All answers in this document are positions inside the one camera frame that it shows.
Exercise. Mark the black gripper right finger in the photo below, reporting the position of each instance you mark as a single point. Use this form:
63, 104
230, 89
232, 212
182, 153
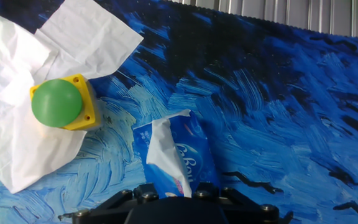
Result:
247, 211

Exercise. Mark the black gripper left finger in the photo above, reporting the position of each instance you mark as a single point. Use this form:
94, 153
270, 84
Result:
104, 208

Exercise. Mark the white napkin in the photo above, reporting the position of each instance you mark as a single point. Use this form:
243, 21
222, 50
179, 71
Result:
23, 146
89, 37
163, 152
8, 53

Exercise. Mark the flat white napkin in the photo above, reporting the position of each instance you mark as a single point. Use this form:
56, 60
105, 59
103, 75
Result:
23, 146
89, 37
8, 53

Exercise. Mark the blue tissue pack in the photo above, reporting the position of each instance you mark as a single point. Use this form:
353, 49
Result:
194, 146

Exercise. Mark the green button yellow box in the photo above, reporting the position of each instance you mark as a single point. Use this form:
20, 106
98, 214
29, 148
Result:
56, 102

